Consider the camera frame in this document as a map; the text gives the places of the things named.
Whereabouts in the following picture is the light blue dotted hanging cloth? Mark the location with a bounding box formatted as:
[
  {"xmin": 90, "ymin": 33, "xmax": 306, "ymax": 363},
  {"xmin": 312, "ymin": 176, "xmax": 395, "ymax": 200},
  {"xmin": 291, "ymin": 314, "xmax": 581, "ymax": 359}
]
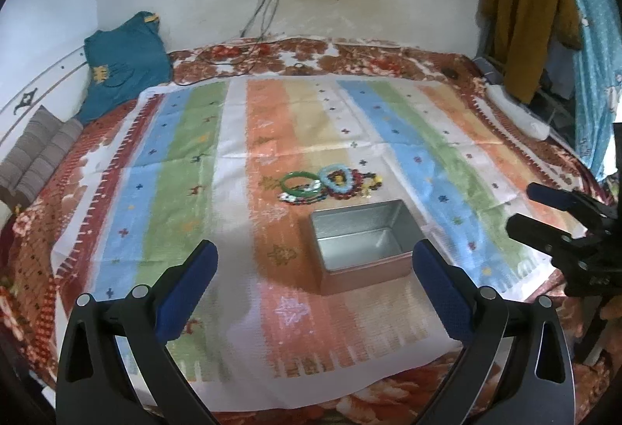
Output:
[{"xmin": 573, "ymin": 0, "xmax": 621, "ymax": 180}]

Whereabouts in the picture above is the mustard brown hanging garment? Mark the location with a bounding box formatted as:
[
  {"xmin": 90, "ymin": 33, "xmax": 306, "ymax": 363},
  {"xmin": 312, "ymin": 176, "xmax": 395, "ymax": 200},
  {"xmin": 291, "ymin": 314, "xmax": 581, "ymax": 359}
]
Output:
[{"xmin": 480, "ymin": 0, "xmax": 583, "ymax": 105}]

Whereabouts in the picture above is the silver metal tin box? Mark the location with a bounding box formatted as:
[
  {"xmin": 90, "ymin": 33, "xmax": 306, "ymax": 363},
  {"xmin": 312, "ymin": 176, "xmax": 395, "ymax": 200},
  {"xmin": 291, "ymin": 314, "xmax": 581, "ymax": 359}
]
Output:
[{"xmin": 310, "ymin": 199, "xmax": 424, "ymax": 296}]

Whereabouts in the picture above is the striped colourful cloth mat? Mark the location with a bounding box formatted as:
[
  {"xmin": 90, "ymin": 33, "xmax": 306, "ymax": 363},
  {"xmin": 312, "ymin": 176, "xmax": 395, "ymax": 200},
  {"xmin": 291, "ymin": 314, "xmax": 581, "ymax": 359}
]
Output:
[{"xmin": 51, "ymin": 77, "xmax": 582, "ymax": 411}]

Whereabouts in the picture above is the yellow and black bead bracelet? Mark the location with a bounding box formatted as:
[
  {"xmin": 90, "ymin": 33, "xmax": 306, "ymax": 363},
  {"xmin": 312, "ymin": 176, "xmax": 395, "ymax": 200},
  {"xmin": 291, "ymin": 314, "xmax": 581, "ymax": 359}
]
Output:
[{"xmin": 356, "ymin": 171, "xmax": 385, "ymax": 199}]

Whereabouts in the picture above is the teal blue garment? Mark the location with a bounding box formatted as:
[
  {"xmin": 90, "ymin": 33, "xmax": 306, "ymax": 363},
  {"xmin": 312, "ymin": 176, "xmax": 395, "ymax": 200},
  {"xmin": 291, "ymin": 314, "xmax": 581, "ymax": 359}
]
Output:
[{"xmin": 76, "ymin": 11, "xmax": 172, "ymax": 126}]

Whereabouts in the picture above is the grey striped pillow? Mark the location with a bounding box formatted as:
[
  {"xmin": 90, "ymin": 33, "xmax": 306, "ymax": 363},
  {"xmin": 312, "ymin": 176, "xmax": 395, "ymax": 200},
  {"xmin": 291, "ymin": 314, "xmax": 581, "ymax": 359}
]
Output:
[{"xmin": 1, "ymin": 106, "xmax": 83, "ymax": 210}]

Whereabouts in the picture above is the light blue bead bracelet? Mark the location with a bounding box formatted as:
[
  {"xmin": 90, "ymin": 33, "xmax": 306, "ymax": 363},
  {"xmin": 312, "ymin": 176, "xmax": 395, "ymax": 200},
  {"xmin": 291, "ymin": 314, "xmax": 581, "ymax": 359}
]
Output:
[{"xmin": 317, "ymin": 165, "xmax": 353, "ymax": 191}]

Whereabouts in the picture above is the green jade bangle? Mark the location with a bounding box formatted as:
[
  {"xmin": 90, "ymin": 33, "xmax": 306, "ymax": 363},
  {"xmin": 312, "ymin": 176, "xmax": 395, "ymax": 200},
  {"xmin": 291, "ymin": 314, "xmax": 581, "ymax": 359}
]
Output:
[{"xmin": 280, "ymin": 171, "xmax": 321, "ymax": 199}]

